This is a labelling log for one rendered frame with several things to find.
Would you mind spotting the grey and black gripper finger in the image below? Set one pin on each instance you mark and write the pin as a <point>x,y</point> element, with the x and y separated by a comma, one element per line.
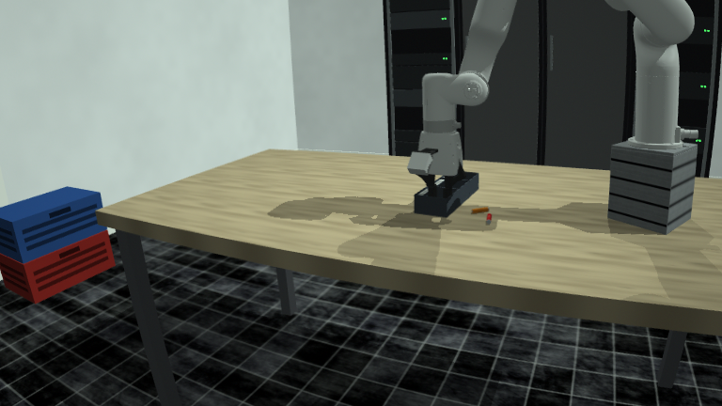
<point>430,182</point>
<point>450,181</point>

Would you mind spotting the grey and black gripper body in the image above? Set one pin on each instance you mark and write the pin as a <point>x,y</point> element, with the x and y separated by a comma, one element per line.
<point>445,162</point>

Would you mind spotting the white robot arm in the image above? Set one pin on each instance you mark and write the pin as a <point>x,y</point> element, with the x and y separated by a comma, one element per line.
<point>657,23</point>

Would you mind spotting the dark grey bin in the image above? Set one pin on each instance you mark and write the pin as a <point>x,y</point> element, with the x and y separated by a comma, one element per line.
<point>444,207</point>

